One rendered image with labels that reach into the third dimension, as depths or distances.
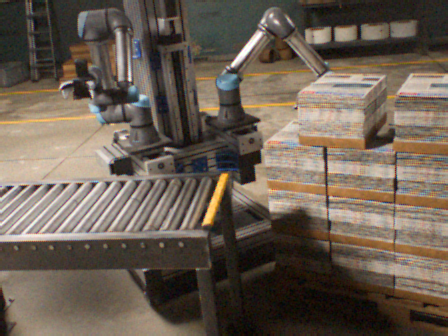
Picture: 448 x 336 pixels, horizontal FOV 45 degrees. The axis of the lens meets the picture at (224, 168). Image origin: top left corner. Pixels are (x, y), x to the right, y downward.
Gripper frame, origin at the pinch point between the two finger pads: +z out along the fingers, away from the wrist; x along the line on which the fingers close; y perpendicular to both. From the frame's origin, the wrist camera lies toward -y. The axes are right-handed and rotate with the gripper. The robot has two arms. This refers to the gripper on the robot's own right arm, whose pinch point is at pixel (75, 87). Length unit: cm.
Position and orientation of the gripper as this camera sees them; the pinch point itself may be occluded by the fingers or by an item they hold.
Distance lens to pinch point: 209.3
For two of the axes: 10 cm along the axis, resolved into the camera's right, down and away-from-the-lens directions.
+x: -10.0, 0.0, -0.3
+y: -0.1, 9.3, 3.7
